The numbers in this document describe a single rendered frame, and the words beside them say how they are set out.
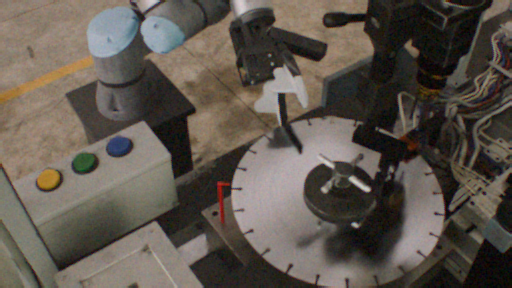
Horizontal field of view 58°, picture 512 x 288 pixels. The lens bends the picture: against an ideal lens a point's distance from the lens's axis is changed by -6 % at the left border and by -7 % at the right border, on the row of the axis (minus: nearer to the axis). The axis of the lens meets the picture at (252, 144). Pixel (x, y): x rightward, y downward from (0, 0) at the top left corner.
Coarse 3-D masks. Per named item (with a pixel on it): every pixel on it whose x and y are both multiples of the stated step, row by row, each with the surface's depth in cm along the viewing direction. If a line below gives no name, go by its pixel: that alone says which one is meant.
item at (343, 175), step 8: (320, 160) 74; (328, 160) 73; (352, 160) 74; (360, 160) 74; (336, 168) 72; (344, 168) 72; (352, 168) 72; (336, 176) 71; (344, 176) 71; (352, 176) 71; (328, 184) 70; (336, 184) 73; (344, 184) 72; (360, 184) 70
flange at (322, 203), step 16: (336, 160) 79; (320, 176) 76; (368, 176) 77; (304, 192) 75; (320, 192) 74; (336, 192) 73; (352, 192) 73; (368, 192) 74; (320, 208) 72; (336, 208) 72; (352, 208) 72; (368, 208) 72
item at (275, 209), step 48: (288, 144) 83; (336, 144) 83; (240, 192) 76; (288, 192) 76; (384, 192) 76; (432, 192) 76; (288, 240) 70; (336, 240) 70; (384, 240) 70; (432, 240) 69
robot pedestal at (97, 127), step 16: (96, 80) 126; (160, 80) 126; (80, 96) 122; (160, 96) 122; (176, 96) 122; (80, 112) 118; (96, 112) 118; (160, 112) 118; (176, 112) 118; (192, 112) 120; (96, 128) 114; (112, 128) 114; (160, 128) 116; (176, 128) 122; (176, 144) 125; (176, 160) 129; (176, 176) 133
